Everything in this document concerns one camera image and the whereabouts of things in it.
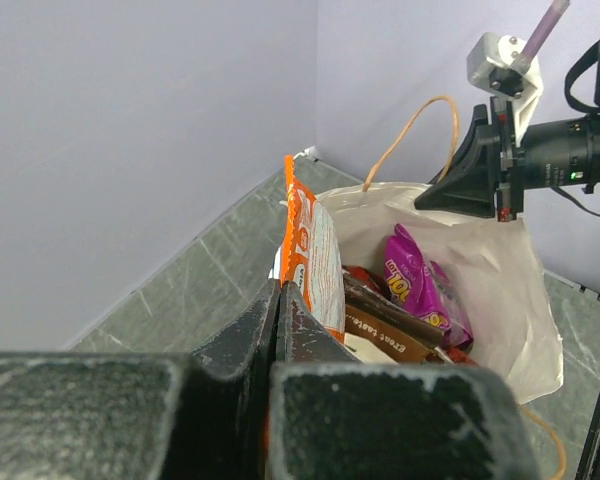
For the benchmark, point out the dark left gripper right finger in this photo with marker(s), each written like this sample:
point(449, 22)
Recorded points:
point(334, 417)

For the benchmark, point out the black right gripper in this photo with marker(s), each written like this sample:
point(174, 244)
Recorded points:
point(468, 187)

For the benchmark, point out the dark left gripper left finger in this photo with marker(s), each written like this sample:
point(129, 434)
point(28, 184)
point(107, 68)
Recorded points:
point(196, 415)

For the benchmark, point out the beige paper bag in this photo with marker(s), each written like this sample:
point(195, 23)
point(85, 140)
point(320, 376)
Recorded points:
point(492, 266)

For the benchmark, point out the purple grape candy bag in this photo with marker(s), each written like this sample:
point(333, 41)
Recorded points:
point(423, 289)

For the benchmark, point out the red Doritos bag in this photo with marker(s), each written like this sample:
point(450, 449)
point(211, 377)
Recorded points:
point(368, 352)

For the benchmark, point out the orange snack packet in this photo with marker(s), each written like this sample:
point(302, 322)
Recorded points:
point(310, 255)

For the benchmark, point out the brown snack bag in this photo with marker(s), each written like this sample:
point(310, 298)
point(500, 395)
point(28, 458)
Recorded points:
point(401, 336)

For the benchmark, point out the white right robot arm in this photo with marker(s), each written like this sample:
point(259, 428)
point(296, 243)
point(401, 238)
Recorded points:
point(557, 155)

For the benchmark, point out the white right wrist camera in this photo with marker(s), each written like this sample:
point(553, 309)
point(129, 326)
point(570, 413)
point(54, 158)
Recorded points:
point(496, 65)

